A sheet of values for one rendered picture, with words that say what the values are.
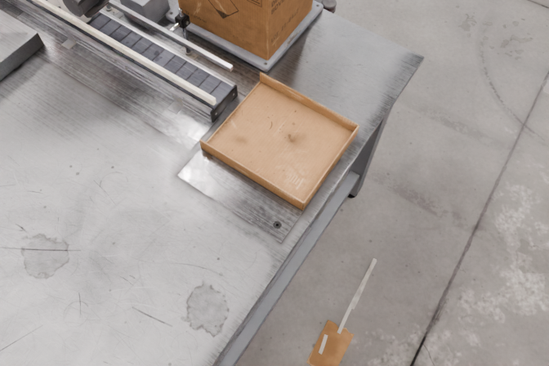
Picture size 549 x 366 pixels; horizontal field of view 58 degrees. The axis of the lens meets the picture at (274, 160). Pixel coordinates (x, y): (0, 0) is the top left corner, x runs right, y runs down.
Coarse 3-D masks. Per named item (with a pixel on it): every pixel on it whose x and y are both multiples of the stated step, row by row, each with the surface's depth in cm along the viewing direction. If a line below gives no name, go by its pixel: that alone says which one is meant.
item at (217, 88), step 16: (96, 16) 138; (112, 32) 135; (128, 32) 135; (112, 48) 132; (144, 48) 132; (160, 48) 132; (160, 64) 129; (176, 64) 129; (192, 64) 130; (192, 80) 127; (208, 80) 127; (192, 96) 125; (224, 96) 124
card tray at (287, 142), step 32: (256, 96) 130; (288, 96) 130; (224, 128) 125; (256, 128) 125; (288, 128) 125; (320, 128) 126; (352, 128) 124; (224, 160) 120; (256, 160) 121; (288, 160) 121; (320, 160) 121; (288, 192) 116
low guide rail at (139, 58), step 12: (36, 0) 136; (60, 12) 133; (84, 24) 131; (96, 36) 131; (108, 36) 129; (120, 48) 128; (144, 60) 125; (156, 72) 126; (168, 72) 124; (180, 84) 123; (204, 96) 120
